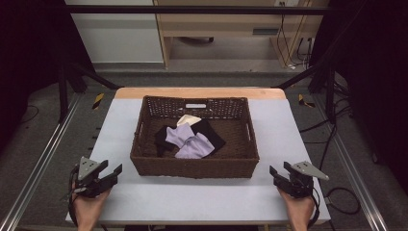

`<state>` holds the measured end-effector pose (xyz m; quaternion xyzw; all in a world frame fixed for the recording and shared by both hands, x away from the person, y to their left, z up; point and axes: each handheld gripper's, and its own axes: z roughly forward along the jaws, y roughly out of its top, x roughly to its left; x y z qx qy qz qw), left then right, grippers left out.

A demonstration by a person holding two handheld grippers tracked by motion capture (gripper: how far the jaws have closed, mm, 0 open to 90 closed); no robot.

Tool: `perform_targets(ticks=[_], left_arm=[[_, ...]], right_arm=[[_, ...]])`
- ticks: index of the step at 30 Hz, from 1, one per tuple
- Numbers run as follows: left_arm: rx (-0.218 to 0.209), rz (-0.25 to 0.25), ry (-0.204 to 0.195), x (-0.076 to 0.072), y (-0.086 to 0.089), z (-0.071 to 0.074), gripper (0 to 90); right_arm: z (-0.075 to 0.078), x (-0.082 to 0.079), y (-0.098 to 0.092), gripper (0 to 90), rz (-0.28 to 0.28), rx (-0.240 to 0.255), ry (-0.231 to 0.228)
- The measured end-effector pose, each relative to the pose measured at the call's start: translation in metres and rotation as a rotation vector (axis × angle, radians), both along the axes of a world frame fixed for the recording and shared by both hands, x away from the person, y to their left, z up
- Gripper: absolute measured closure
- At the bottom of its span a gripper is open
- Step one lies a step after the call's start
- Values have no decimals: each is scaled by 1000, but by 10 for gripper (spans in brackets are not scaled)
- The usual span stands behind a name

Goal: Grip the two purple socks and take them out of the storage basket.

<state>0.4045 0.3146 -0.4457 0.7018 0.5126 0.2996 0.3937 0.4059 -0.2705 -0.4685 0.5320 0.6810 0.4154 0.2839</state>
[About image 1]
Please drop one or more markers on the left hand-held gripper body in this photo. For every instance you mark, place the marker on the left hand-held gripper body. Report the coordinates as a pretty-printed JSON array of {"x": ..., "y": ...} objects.
[{"x": 86, "y": 169}]

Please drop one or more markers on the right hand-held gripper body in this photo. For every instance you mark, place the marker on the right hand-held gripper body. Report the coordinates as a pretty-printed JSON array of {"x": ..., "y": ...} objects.
[{"x": 301, "y": 179}]

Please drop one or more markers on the brown woven basket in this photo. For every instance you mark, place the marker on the brown woven basket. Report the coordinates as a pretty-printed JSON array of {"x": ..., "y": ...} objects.
[{"x": 150, "y": 160}]

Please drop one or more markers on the black sock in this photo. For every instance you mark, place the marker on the black sock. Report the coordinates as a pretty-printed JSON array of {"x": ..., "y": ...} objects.
[
  {"x": 210, "y": 133},
  {"x": 161, "y": 141}
]

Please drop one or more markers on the purple sock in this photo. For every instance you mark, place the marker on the purple sock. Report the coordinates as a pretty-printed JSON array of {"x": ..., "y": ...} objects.
[
  {"x": 196, "y": 148},
  {"x": 179, "y": 134}
]

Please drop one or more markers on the cream sock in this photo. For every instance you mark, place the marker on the cream sock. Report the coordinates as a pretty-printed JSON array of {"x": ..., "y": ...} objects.
[{"x": 189, "y": 119}]

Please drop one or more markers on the person's right hand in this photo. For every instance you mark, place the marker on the person's right hand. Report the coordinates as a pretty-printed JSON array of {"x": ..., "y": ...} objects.
[{"x": 299, "y": 210}]

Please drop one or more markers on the person's left hand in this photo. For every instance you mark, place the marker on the person's left hand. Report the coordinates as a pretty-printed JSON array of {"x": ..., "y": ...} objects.
[{"x": 88, "y": 208}]

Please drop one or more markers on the yellow black tape marker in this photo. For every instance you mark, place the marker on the yellow black tape marker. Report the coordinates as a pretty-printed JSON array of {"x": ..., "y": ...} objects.
[
  {"x": 97, "y": 100},
  {"x": 304, "y": 101}
]

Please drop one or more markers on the black metal stand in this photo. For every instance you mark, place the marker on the black metal stand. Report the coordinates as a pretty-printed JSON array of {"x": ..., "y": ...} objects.
[
  {"x": 330, "y": 93},
  {"x": 63, "y": 93}
]

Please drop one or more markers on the white table mat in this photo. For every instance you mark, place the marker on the white table mat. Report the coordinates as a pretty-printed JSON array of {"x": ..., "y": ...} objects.
[{"x": 192, "y": 199}]

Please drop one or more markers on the wooden table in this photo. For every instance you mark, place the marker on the wooden table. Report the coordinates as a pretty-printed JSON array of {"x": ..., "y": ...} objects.
[{"x": 198, "y": 92}]

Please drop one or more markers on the black curtain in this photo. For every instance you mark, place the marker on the black curtain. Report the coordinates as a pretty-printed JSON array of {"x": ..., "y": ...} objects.
[
  {"x": 29, "y": 64},
  {"x": 375, "y": 80}
]

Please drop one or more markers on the white cabinet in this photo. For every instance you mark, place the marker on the white cabinet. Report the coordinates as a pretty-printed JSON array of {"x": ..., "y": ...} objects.
[{"x": 118, "y": 38}]

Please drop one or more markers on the light wooden desk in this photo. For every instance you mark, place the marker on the light wooden desk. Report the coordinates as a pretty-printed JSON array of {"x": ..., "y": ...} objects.
[{"x": 224, "y": 27}]

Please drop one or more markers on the aluminium floor rail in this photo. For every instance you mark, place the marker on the aluminium floor rail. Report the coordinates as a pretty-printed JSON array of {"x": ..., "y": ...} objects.
[
  {"x": 352, "y": 179},
  {"x": 41, "y": 163}
]

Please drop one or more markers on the black frame crossbar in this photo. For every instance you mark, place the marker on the black frame crossbar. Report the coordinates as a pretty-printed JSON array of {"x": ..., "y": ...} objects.
[{"x": 198, "y": 9}]

